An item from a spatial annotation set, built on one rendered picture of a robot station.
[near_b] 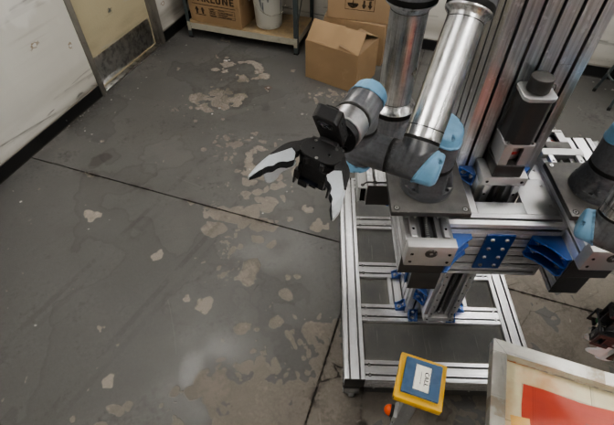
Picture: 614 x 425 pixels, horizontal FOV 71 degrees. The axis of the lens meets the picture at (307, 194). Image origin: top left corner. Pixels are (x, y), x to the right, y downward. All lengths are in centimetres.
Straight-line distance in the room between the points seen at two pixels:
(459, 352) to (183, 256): 162
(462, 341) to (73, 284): 213
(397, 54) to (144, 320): 199
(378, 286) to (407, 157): 149
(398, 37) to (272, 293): 178
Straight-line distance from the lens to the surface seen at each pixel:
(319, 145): 73
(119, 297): 270
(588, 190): 145
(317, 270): 258
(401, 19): 103
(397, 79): 109
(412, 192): 125
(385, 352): 215
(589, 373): 146
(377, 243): 246
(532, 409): 139
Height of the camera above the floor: 216
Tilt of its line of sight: 47 degrees down
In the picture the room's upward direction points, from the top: straight up
